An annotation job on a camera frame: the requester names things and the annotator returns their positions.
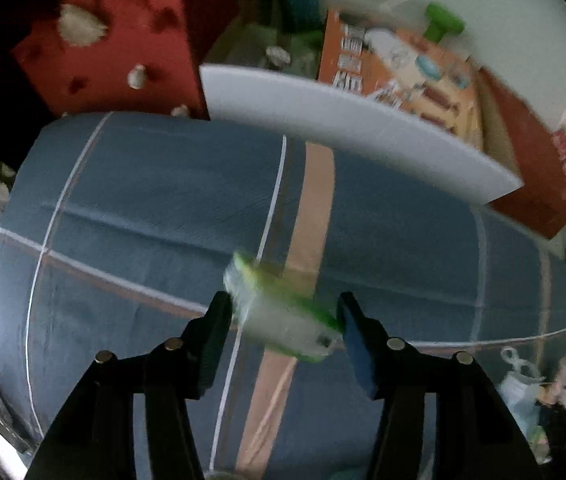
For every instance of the red felt bag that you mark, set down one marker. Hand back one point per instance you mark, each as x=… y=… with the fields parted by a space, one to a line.
x=128 y=35

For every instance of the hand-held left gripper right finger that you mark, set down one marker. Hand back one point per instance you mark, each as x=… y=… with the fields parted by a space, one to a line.
x=358 y=350

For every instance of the green dumbbell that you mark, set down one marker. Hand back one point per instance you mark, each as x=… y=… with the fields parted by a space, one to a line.
x=443 y=22

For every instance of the white foam board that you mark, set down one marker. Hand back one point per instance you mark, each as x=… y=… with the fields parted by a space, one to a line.
x=338 y=120

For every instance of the orange printed box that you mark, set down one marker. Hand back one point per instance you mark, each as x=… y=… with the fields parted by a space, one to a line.
x=403 y=85

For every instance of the small green tissue pack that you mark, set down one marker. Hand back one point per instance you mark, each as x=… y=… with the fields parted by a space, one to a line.
x=283 y=320

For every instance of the blue plaid bedsheet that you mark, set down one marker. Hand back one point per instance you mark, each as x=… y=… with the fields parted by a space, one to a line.
x=138 y=210

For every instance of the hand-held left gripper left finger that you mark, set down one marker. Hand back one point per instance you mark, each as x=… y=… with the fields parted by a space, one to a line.
x=215 y=345

